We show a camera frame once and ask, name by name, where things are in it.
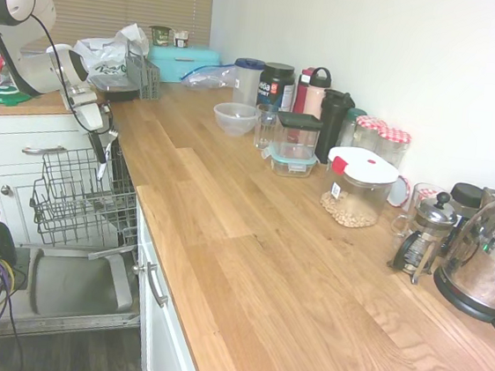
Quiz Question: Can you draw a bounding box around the green paper cup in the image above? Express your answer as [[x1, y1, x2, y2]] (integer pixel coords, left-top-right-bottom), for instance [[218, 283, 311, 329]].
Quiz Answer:
[[146, 24, 175, 49]]

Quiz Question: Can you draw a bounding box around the grey dishwasher cutlery basket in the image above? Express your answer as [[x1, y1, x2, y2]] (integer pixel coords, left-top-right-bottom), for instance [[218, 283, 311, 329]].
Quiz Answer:
[[122, 43, 166, 102]]

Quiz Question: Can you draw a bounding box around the glass jar with green lid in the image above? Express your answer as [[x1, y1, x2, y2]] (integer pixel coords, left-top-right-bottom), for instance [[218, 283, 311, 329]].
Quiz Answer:
[[336, 106, 369, 150]]

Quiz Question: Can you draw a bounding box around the black protein powder tub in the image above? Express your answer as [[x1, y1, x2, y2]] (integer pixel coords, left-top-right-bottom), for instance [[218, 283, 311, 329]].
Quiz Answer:
[[255, 60, 298, 114]]

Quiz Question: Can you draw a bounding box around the black shaker bottle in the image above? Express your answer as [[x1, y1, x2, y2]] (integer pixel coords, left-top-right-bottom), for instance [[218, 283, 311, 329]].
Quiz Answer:
[[313, 87, 357, 167]]

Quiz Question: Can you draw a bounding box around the red and white jar lid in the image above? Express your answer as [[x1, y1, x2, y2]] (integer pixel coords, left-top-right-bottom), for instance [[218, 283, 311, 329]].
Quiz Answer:
[[386, 174, 412, 209]]

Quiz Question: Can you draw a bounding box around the black coffee grinder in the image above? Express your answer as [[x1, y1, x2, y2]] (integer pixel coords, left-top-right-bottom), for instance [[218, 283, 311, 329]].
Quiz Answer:
[[441, 180, 495, 261]]

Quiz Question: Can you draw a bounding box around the white plastic shopping bag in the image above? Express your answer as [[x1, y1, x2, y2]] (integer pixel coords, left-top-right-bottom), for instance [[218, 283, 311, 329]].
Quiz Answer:
[[70, 16, 152, 92]]

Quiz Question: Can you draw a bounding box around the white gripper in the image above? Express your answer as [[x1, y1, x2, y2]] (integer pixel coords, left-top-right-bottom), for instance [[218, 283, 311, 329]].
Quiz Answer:
[[61, 84, 119, 166]]

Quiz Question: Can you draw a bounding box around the silver cabinet bar handle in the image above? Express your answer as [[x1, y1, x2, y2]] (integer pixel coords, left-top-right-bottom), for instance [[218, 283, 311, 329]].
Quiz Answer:
[[141, 261, 174, 309]]

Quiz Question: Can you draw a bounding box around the clear container with black lid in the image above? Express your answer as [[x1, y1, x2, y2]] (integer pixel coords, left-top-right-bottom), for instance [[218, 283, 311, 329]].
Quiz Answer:
[[271, 110, 326, 163]]

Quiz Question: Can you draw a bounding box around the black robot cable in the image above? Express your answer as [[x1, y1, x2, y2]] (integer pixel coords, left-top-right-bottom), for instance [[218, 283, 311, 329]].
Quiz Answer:
[[17, 13, 115, 136]]

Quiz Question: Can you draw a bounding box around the silver fork with white handle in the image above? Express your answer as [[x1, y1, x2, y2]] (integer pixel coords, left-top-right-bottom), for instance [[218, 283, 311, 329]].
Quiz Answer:
[[96, 128, 121, 182]]

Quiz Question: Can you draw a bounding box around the jar with red checkered lid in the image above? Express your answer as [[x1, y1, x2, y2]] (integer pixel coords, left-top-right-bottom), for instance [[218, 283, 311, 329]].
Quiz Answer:
[[373, 126, 414, 172], [351, 114, 388, 154]]

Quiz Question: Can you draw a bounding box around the small white labelled jar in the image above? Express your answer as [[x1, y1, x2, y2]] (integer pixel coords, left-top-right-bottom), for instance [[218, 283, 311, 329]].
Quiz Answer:
[[172, 29, 190, 50]]

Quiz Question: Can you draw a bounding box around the open clear glass jar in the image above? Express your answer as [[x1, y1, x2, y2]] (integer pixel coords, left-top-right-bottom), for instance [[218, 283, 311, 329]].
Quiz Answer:
[[407, 181, 450, 225]]

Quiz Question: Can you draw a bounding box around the teal bread box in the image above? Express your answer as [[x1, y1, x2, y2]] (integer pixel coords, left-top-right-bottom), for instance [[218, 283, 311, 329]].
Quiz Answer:
[[144, 41, 225, 90]]

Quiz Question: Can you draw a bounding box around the grey dishwasher door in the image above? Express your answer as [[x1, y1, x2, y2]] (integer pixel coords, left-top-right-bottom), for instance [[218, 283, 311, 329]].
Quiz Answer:
[[0, 237, 149, 352]]

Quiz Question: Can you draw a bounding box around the silver drawer handle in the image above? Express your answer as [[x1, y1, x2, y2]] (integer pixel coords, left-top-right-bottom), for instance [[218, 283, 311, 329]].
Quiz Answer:
[[20, 142, 66, 160]]

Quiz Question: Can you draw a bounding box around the clear plastic bowl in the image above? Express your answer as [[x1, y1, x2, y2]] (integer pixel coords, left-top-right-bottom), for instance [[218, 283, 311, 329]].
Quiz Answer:
[[211, 100, 260, 140]]

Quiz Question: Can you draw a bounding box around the glass french press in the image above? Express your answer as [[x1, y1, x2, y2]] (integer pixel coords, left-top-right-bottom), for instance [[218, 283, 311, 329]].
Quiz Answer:
[[384, 186, 460, 288]]

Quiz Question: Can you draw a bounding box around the grey wire dishwasher rack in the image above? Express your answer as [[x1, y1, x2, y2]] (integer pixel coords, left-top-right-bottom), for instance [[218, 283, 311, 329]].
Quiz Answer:
[[25, 141, 145, 256]]

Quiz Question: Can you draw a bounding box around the green plastic lid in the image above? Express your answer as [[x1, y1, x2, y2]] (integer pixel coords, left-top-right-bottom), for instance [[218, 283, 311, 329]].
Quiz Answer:
[[0, 83, 36, 110]]

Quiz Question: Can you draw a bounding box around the clear drinking glass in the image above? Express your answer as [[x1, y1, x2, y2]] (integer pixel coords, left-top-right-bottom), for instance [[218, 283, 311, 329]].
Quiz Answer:
[[251, 102, 283, 152]]

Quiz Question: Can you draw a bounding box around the pink bottle with black lid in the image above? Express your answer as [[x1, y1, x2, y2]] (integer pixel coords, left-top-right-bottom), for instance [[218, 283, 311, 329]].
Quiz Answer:
[[301, 65, 334, 121]]

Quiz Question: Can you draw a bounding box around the black plastic tray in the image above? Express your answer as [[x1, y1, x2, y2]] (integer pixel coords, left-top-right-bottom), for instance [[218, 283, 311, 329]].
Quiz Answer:
[[88, 79, 141, 105]]

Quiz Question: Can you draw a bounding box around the peanut container with white lid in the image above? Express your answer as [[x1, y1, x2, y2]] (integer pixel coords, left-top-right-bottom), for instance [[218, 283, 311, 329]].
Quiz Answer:
[[317, 144, 402, 233]]

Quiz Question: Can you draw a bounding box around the clear zip plastic bag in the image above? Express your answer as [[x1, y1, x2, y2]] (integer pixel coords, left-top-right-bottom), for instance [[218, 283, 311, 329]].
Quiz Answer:
[[180, 59, 239, 94]]

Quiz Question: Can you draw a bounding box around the red water bottle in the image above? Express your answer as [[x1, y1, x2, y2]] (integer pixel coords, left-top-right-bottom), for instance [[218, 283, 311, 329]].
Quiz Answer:
[[291, 66, 316, 116]]

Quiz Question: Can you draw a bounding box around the shiny steel electric kettle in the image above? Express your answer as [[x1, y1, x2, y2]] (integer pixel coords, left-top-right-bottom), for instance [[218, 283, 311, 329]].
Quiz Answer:
[[428, 177, 495, 326]]

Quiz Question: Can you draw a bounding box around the glass container with teal lid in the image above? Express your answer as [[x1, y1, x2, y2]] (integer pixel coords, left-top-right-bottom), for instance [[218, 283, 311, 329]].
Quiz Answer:
[[260, 142, 322, 181]]

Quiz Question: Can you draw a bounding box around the clear pitcher with blue lid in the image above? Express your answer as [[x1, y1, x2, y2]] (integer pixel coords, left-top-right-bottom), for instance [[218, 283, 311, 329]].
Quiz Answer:
[[231, 56, 266, 108]]

